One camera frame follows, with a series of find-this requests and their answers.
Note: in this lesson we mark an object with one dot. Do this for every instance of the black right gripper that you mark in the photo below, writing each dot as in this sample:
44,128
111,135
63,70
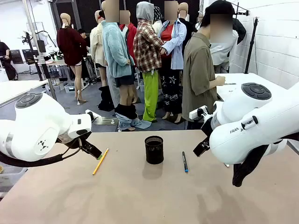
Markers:
207,128

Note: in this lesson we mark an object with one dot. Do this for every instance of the mannequin in plaid shirt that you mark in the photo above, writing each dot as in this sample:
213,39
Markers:
148,51

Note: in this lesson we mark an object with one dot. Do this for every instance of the mannequin in red jacket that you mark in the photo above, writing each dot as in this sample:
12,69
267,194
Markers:
132,32

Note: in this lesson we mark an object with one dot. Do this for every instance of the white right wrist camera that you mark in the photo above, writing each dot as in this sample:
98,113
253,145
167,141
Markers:
197,113

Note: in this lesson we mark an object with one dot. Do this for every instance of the mannequin in black coat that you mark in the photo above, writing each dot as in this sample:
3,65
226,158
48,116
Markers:
240,30

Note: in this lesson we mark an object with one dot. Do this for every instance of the black pen with blue cap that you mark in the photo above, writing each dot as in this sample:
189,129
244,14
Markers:
185,161

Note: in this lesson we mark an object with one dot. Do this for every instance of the metal floor base plate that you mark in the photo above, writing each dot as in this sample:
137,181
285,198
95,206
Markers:
105,121

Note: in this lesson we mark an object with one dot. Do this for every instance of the mannequin with patterned headscarf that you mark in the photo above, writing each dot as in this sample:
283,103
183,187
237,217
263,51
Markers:
157,18

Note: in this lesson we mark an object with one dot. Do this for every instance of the mannequin in black jacket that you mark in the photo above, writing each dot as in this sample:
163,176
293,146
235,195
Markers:
188,25

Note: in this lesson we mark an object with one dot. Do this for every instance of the mannequin in light blue shirt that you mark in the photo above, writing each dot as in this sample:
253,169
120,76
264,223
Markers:
175,51

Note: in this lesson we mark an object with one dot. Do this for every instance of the clear plastic bin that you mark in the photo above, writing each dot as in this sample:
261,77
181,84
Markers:
9,179

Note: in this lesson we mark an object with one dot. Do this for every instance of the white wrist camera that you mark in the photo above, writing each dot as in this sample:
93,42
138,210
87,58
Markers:
197,113
93,114

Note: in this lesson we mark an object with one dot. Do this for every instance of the person's right hand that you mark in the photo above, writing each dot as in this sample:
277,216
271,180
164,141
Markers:
220,81

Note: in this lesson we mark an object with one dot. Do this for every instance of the mannequin in maroon sweater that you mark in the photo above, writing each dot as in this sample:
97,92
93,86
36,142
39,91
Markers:
71,46

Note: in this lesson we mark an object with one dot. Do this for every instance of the white table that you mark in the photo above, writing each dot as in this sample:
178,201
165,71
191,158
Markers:
238,80
16,88

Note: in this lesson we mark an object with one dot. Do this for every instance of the person in black clothes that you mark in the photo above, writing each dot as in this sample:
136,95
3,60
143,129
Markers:
5,60

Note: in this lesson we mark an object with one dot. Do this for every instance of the person in olive shirt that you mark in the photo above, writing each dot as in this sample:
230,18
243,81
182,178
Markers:
198,70

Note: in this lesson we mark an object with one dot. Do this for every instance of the mannequin in blue fleece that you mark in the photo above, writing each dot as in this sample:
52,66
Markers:
116,53

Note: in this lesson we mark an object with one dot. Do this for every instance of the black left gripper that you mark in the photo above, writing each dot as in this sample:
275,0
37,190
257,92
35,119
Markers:
72,140

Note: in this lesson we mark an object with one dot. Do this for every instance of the black tripod stand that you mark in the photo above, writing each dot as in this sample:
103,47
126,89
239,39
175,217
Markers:
251,46

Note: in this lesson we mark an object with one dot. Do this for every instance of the black monitor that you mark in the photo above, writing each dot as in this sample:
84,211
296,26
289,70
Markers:
16,56

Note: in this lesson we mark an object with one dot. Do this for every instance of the black mesh pen holder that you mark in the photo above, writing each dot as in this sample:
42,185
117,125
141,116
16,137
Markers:
154,151

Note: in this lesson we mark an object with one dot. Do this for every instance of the blue jeans pile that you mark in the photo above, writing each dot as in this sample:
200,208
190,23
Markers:
130,122

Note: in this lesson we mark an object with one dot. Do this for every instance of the mannequin in cream jacket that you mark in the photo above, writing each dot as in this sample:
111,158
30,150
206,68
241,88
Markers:
97,44

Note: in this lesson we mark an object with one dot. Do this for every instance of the person's right forearm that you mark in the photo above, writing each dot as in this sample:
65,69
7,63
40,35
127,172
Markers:
212,84

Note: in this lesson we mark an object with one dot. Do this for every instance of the yellow pencil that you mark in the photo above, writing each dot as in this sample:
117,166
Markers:
100,162

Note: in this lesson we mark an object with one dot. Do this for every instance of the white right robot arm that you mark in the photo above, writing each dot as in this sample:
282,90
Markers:
245,130

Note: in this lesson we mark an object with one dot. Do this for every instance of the grey floor crate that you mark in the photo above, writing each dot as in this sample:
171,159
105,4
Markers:
69,88

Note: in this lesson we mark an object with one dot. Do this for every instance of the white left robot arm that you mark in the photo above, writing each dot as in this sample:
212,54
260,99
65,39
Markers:
35,121

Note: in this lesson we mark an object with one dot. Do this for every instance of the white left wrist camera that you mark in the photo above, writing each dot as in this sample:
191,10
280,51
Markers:
93,114

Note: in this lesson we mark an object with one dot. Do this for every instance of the mannequin in white shirt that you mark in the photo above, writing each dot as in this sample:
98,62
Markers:
220,53

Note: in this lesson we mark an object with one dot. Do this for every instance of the aluminium frame pole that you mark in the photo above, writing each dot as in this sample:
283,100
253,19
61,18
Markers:
45,60

